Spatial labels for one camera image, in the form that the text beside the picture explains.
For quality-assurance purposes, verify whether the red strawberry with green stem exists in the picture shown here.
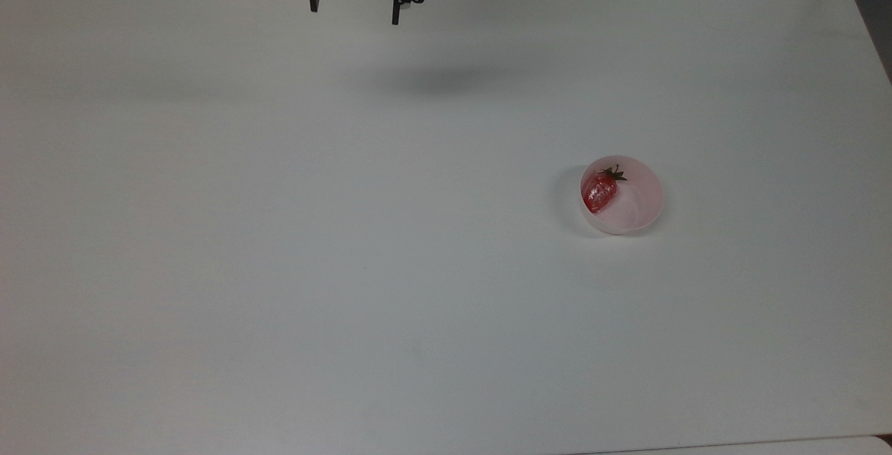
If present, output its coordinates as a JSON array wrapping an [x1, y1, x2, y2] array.
[[583, 165, 628, 215]]

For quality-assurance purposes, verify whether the pink plastic bowl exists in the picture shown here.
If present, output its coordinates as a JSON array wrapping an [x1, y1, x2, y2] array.
[[579, 155, 664, 236]]

